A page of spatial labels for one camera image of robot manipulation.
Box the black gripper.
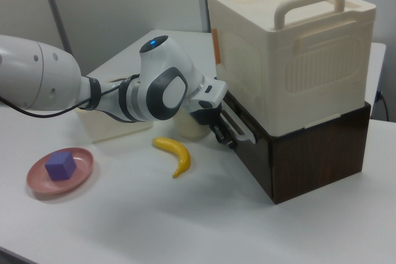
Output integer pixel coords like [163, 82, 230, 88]
[189, 104, 238, 150]

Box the dark drawer with white handle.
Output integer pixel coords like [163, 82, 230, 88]
[221, 91, 273, 169]

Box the plain dark wood drawer front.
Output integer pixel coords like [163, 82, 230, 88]
[230, 146, 273, 199]

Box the dark wood drawer cabinet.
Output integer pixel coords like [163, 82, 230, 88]
[223, 91, 372, 205]

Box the small beige trash can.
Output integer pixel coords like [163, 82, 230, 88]
[172, 112, 209, 140]

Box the yellow banana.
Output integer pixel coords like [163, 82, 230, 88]
[152, 136, 192, 180]

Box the orange tape strip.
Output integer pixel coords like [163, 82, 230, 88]
[212, 28, 222, 64]

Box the cream plastic bin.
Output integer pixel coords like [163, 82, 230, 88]
[75, 75, 155, 144]

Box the pink plate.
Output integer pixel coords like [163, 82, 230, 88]
[26, 147, 95, 196]

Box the purple cube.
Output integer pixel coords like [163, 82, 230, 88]
[45, 151, 77, 182]

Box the slanted grey metal pole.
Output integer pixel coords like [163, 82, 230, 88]
[38, 0, 74, 58]

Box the cream plastic box with handles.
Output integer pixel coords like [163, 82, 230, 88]
[206, 0, 377, 137]

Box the blue cable plug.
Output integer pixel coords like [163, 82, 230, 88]
[374, 90, 389, 121]

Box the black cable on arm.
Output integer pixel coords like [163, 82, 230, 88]
[0, 74, 142, 119]

